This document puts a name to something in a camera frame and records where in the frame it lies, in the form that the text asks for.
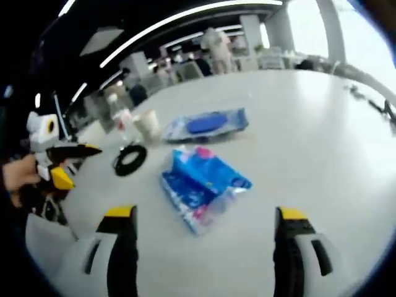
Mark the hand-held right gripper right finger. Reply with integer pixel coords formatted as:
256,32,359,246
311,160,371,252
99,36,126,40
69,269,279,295
273,206,345,297

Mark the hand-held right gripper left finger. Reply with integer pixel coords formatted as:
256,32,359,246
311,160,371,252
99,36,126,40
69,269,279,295
57,204,139,297

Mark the black cable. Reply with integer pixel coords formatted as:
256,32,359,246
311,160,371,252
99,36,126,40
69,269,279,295
113,143,149,178

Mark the clear plastic water bottle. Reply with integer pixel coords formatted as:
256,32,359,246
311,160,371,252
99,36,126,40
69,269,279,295
106,92,134,150

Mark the white paper cup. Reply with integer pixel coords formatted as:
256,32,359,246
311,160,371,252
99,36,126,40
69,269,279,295
132,109,162,145

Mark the blue tissue packet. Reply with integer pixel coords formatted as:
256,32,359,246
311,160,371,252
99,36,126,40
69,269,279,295
159,146,254,235

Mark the wet wipes pack blue lid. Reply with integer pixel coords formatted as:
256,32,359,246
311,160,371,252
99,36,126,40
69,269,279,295
161,107,250,144

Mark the person's left hand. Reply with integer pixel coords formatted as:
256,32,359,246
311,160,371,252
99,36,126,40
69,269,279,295
0,153,41,207

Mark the white table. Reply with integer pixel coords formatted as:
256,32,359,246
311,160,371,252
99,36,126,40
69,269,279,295
58,69,396,297

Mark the curved ceiling light strip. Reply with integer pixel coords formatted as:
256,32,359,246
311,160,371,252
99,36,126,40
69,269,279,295
58,0,79,17
98,0,285,69

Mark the black clamp stand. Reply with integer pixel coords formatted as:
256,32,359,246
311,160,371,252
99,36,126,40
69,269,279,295
368,98,396,124

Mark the white mesh office chair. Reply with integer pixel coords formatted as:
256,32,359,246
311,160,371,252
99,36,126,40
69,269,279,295
259,51,286,71

